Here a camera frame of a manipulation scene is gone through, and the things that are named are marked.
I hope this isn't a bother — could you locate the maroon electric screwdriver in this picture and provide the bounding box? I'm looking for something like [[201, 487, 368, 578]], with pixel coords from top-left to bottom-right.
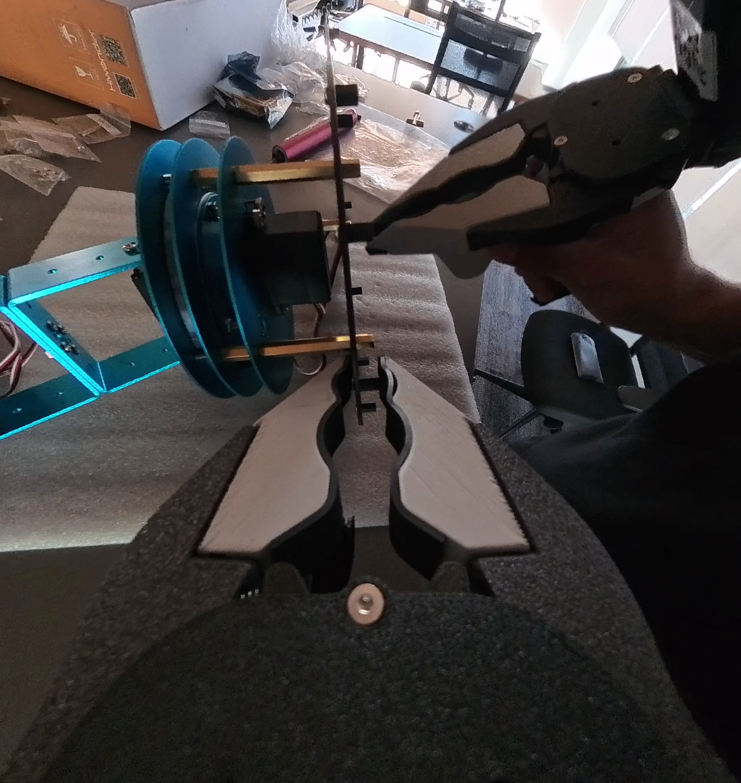
[[271, 119, 341, 163]]

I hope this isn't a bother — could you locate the black mesh chair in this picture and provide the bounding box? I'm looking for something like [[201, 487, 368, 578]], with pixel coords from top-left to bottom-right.
[[428, 3, 541, 114]]

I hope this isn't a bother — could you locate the person's right hand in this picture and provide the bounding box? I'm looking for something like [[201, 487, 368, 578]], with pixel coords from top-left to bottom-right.
[[499, 191, 702, 334]]

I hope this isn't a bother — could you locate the orange and white cardboard box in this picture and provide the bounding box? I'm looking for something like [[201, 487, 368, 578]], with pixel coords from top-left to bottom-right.
[[0, 0, 282, 131]]

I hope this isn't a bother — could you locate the pile of small screw bags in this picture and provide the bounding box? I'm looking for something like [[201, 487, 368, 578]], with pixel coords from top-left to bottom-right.
[[0, 92, 133, 224]]

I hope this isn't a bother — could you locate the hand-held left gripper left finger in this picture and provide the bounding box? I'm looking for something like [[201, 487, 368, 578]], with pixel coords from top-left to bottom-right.
[[196, 356, 356, 594]]

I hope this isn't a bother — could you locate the black office chair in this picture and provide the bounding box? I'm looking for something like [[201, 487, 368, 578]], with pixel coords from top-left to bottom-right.
[[475, 309, 708, 438]]

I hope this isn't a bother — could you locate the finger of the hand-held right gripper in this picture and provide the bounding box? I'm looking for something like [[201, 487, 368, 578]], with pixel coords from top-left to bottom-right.
[[377, 119, 546, 230], [366, 184, 555, 281]]

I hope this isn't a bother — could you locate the blue toy robot arm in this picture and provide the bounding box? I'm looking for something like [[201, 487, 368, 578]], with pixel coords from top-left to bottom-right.
[[0, 15, 380, 450]]

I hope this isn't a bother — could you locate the grey background table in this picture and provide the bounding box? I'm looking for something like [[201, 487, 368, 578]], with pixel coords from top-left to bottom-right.
[[337, 12, 543, 93]]

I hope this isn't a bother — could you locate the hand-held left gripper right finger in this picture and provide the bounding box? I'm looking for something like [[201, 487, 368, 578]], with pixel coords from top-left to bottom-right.
[[378, 356, 532, 581]]

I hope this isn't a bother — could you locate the white foam sheet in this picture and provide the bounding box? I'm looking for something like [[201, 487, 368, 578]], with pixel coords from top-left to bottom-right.
[[0, 186, 481, 554]]

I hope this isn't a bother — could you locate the clear plastic bag with parts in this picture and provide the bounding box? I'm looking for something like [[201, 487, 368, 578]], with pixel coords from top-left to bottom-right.
[[346, 101, 472, 206]]

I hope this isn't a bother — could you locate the crumpled clear plastic wrap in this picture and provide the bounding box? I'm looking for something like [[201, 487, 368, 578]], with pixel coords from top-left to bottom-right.
[[273, 12, 347, 117]]

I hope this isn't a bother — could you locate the silver foil bag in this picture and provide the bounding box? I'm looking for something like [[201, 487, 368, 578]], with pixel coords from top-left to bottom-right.
[[213, 52, 295, 128]]

